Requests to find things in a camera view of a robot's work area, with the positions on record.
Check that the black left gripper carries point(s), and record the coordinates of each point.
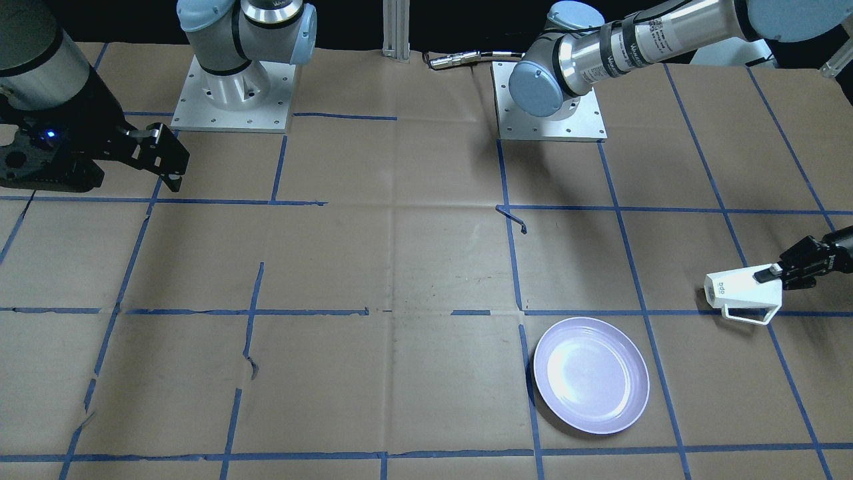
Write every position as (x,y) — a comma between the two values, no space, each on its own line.
(841,248)

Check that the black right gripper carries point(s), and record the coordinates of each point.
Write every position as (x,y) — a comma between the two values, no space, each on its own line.
(100,113)

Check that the white faceted cup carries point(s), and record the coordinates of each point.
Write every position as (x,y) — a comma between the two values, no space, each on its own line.
(736,289)

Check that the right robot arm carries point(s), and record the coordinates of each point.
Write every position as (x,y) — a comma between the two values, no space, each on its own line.
(41,66)

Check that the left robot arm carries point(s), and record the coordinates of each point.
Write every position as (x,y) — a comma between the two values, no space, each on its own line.
(565,61)

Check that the lavender plate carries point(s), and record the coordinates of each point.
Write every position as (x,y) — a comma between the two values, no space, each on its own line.
(591,375)

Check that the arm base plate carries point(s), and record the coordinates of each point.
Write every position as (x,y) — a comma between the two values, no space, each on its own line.
(576,121)
(256,100)

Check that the aluminium frame post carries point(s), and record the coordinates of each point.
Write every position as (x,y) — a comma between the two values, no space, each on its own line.
(395,27)

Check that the metal cable connector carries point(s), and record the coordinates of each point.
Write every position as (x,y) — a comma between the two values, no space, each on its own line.
(444,62)

